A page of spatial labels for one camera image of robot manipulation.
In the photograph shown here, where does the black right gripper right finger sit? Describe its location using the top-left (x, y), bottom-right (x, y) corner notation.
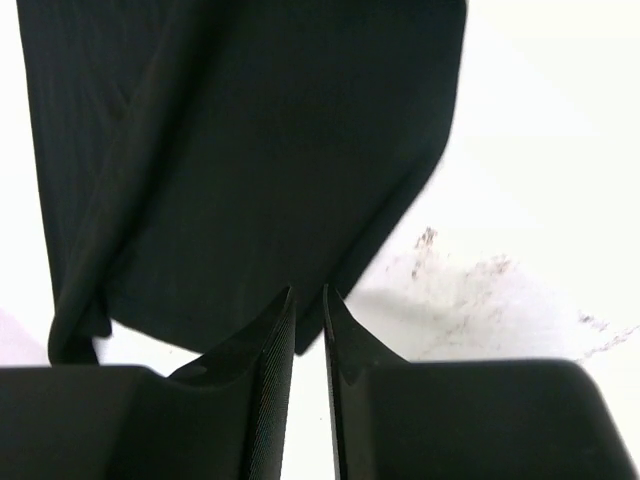
top-left (323, 288), bottom-right (639, 479)

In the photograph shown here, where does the black tank top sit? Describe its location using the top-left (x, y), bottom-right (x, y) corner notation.
top-left (17, 1), bottom-right (467, 364)

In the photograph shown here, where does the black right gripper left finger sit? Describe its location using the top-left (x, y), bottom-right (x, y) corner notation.
top-left (1, 289), bottom-right (295, 479)

